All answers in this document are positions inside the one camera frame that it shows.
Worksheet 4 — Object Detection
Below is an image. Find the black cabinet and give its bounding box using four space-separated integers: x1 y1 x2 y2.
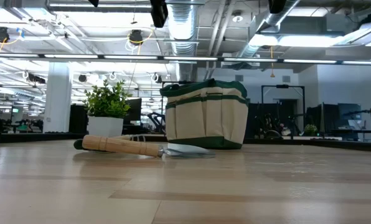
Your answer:
68 104 88 134

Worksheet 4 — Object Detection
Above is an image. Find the wide bright ceiling light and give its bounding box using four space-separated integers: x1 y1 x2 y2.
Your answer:
249 32 345 48

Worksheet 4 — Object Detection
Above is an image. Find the black background frame station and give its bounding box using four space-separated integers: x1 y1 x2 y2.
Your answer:
261 84 306 138

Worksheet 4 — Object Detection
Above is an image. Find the black ceiling cable reel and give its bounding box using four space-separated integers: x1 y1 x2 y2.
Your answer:
128 29 144 47
0 26 11 44

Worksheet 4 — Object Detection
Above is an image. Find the silver round ceiling duct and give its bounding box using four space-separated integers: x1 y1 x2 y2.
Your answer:
166 0 199 82

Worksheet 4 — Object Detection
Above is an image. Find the white square pillar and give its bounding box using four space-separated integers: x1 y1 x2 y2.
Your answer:
43 62 73 134

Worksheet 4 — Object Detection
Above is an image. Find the silver slanted ceiling duct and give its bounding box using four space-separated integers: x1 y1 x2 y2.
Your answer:
235 0 300 60

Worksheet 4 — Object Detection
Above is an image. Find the green plant in white pot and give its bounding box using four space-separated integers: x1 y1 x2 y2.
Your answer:
82 79 133 138

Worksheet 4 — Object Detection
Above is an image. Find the dark background monitor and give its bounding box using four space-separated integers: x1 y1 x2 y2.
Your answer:
337 103 363 131

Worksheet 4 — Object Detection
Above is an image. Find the yellow hanging cord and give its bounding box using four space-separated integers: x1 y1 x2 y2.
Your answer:
269 45 275 78

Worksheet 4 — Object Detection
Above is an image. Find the beige green canvas gardening bag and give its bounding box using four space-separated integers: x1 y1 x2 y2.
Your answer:
159 78 250 151

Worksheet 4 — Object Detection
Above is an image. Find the wide trowel wooden handle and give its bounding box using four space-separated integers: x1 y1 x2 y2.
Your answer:
82 134 217 160

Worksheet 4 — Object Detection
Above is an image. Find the black monitor behind plant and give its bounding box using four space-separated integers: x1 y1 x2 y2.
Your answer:
123 98 143 125

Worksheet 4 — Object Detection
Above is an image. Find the small background plant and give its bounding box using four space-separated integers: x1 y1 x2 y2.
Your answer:
303 123 319 137

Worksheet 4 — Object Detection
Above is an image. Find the long linear ceiling light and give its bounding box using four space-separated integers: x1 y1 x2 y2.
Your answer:
0 52 371 66

